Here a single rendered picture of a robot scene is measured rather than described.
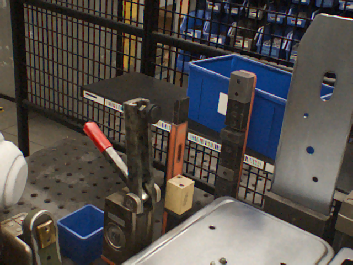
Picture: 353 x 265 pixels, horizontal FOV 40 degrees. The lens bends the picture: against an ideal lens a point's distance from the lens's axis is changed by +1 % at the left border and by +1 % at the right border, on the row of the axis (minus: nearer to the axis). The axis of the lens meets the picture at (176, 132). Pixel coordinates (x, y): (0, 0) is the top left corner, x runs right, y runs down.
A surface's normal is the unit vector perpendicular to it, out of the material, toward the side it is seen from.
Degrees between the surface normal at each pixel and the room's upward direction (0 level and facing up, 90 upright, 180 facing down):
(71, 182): 0
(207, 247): 0
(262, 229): 0
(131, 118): 90
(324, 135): 90
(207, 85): 90
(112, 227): 90
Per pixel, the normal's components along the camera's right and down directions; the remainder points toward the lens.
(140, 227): 0.79, 0.32
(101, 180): 0.09, -0.91
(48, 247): 0.79, 0.12
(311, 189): -0.61, 0.28
